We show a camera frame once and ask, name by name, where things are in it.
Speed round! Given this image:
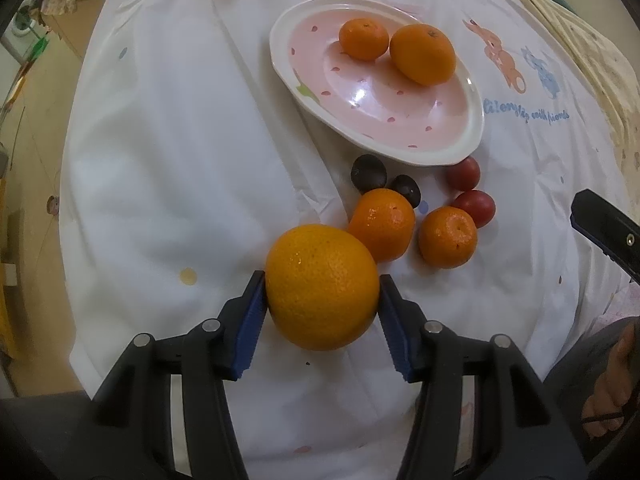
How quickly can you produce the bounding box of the person's bare foot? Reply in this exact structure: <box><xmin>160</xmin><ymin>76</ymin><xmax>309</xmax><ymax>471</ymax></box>
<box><xmin>581</xmin><ymin>317</ymin><xmax>640</xmax><ymax>441</ymax></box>

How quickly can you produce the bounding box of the yellow floral quilt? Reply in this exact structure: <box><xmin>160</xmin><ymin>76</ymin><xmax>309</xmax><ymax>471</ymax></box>
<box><xmin>475</xmin><ymin>0</ymin><xmax>640</xmax><ymax>176</ymax></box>

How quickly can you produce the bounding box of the small mandarin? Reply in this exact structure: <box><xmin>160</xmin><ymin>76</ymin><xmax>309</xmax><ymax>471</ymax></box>
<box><xmin>339</xmin><ymin>17</ymin><xmax>390</xmax><ymax>62</ymax></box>
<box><xmin>347</xmin><ymin>188</ymin><xmax>417</xmax><ymax>264</ymax></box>
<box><xmin>418</xmin><ymin>206</ymin><xmax>478</xmax><ymax>269</ymax></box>

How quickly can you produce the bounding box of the white cartoon printed blanket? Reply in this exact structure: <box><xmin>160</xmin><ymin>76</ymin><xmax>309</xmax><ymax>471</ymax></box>
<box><xmin>59</xmin><ymin>0</ymin><xmax>640</xmax><ymax>480</ymax></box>

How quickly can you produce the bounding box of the pink spotted oval plate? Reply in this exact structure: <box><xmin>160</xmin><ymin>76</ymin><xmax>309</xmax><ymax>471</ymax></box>
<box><xmin>269</xmin><ymin>0</ymin><xmax>486</xmax><ymax>167</ymax></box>

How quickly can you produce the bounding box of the yellowish medium orange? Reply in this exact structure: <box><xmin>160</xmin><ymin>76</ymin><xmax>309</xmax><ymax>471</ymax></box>
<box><xmin>389</xmin><ymin>23</ymin><xmax>457</xmax><ymax>87</ymax></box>

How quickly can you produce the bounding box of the white washing machine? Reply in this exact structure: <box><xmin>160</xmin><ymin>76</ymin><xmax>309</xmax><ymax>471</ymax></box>
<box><xmin>1</xmin><ymin>2</ymin><xmax>51</xmax><ymax>63</ymax></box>

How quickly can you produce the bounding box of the red tomato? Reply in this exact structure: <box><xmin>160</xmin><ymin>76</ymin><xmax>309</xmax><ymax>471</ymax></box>
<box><xmin>446</xmin><ymin>155</ymin><xmax>482</xmax><ymax>192</ymax></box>
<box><xmin>453</xmin><ymin>189</ymin><xmax>497</xmax><ymax>229</ymax></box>

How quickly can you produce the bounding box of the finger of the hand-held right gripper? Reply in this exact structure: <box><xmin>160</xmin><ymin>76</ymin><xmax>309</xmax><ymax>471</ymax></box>
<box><xmin>570</xmin><ymin>189</ymin><xmax>640</xmax><ymax>283</ymax></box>

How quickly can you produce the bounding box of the grey pants leg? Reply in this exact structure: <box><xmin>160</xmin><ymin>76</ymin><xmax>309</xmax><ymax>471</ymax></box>
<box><xmin>542</xmin><ymin>314</ymin><xmax>640</xmax><ymax>480</ymax></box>

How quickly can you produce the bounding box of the large orange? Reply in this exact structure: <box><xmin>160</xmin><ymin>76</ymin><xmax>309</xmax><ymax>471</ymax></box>
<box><xmin>265</xmin><ymin>224</ymin><xmax>381</xmax><ymax>352</ymax></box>

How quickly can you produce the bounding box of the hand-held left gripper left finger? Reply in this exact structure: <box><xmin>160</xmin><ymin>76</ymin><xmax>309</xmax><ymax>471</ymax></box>
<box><xmin>92</xmin><ymin>270</ymin><xmax>268</xmax><ymax>480</ymax></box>

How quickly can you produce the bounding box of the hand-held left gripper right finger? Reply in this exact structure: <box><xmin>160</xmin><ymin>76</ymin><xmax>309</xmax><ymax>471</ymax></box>
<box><xmin>377</xmin><ymin>274</ymin><xmax>588</xmax><ymax>480</ymax></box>

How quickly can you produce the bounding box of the dark purple plum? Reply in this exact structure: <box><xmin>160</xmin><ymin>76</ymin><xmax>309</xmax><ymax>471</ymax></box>
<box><xmin>350</xmin><ymin>154</ymin><xmax>388</xmax><ymax>195</ymax></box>
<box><xmin>389</xmin><ymin>174</ymin><xmax>422</xmax><ymax>209</ymax></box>

